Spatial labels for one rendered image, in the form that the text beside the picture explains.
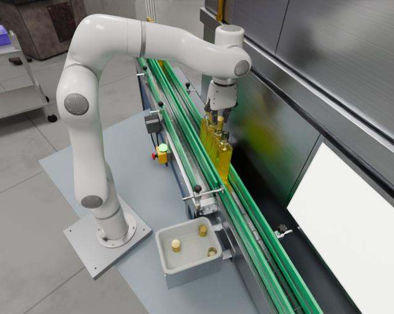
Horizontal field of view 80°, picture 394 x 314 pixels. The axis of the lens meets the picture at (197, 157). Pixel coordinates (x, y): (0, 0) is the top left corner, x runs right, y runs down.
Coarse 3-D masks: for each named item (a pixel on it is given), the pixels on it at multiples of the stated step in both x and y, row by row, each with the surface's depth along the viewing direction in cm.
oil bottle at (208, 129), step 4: (208, 124) 100; (204, 128) 102; (208, 128) 98; (212, 128) 98; (204, 132) 103; (208, 132) 98; (204, 136) 104; (208, 136) 100; (204, 140) 106; (208, 140) 101; (204, 144) 107; (208, 144) 102; (208, 148) 104
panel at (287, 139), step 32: (256, 96) 85; (256, 128) 90; (288, 128) 72; (320, 128) 62; (256, 160) 95; (288, 160) 75; (352, 160) 54; (288, 192) 79; (384, 192) 48; (320, 256) 71
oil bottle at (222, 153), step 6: (216, 144) 93; (222, 144) 91; (228, 144) 91; (216, 150) 94; (222, 150) 90; (228, 150) 91; (216, 156) 95; (222, 156) 92; (228, 156) 94; (216, 162) 97; (222, 162) 95; (228, 162) 96; (216, 168) 99; (222, 168) 98; (228, 168) 100; (222, 174) 101; (222, 180) 104
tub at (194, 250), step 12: (168, 228) 92; (180, 228) 94; (192, 228) 97; (156, 240) 89; (168, 240) 96; (180, 240) 96; (192, 240) 96; (204, 240) 96; (216, 240) 89; (168, 252) 93; (180, 252) 93; (192, 252) 93; (204, 252) 93; (168, 264) 89; (180, 264) 90; (192, 264) 83
